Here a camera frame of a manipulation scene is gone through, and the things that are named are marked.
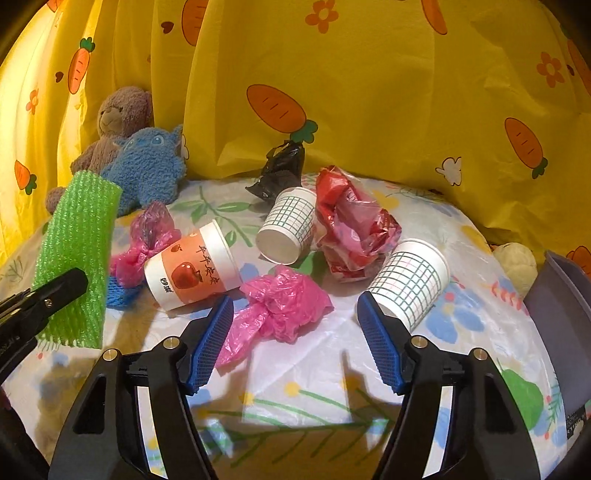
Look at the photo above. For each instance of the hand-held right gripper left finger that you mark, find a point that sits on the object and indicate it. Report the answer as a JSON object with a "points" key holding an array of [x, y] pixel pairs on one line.
{"points": [[212, 341]]}

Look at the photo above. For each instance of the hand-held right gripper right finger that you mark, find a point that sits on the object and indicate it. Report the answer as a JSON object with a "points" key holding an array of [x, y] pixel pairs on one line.
{"points": [[378, 341]]}

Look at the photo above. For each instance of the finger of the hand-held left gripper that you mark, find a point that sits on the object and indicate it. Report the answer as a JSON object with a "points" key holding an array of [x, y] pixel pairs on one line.
{"points": [[51, 293]]}

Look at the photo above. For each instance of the large pink plastic bag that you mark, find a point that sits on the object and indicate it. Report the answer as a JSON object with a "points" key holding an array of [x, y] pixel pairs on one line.
{"points": [[277, 309]]}

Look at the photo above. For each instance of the checked paper cup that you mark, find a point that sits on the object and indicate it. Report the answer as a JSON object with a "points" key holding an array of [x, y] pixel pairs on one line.
{"points": [[288, 221], [411, 281]]}

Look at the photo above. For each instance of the grey plastic bin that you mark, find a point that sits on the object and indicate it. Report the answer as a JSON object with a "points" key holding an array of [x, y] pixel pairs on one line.
{"points": [[558, 332]]}

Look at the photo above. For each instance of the green foam net sleeve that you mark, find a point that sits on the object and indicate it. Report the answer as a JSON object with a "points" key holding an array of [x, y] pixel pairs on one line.
{"points": [[74, 240]]}

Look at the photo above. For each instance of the blue foam net sleeve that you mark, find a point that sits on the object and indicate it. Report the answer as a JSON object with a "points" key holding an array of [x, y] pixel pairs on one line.
{"points": [[121, 295]]}

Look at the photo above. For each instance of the apple print paper cup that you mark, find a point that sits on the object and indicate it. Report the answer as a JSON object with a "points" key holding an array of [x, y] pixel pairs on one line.
{"points": [[189, 272]]}

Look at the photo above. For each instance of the floral plastic table cover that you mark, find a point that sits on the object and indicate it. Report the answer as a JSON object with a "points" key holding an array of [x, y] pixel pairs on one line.
{"points": [[300, 406]]}

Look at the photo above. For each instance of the small pink plastic bag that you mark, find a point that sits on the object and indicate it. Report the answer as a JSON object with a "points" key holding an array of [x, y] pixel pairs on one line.
{"points": [[143, 240]]}

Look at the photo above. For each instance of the red plastic bag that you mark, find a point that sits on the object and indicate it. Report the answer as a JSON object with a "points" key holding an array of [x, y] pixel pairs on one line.
{"points": [[355, 221]]}

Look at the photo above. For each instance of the cream plush toy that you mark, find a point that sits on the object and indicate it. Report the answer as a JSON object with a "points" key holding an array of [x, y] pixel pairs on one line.
{"points": [[515, 263]]}

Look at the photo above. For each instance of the blue plush toy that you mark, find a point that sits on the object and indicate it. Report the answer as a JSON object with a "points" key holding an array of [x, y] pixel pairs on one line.
{"points": [[147, 161]]}

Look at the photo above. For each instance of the black plastic bag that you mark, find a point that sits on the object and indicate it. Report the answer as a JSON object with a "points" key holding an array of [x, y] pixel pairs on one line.
{"points": [[279, 166]]}

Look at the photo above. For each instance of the brown teddy bear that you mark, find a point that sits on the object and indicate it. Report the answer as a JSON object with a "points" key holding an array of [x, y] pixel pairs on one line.
{"points": [[122, 113]]}

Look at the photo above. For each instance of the yellow carrot print cloth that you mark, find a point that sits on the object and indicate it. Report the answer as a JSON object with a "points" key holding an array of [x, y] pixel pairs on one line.
{"points": [[369, 92]]}

